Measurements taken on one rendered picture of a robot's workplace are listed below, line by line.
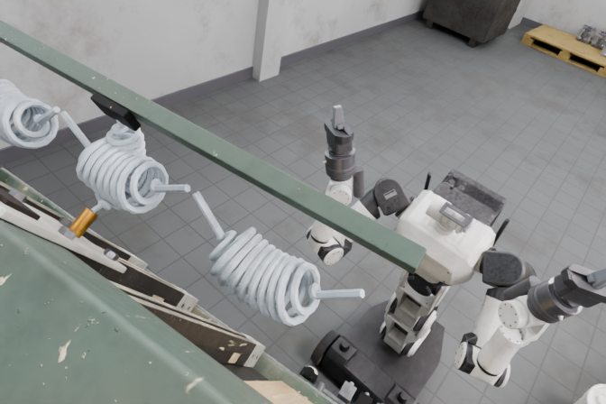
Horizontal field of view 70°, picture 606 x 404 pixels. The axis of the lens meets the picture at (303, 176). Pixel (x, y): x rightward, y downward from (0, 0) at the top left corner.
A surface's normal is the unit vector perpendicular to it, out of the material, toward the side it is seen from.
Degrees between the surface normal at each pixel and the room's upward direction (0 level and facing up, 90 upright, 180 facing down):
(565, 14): 90
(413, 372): 0
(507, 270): 54
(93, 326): 30
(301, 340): 0
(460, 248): 23
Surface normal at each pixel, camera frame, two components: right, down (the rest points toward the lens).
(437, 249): -0.54, 0.07
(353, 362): 0.17, -0.76
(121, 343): -0.11, -0.42
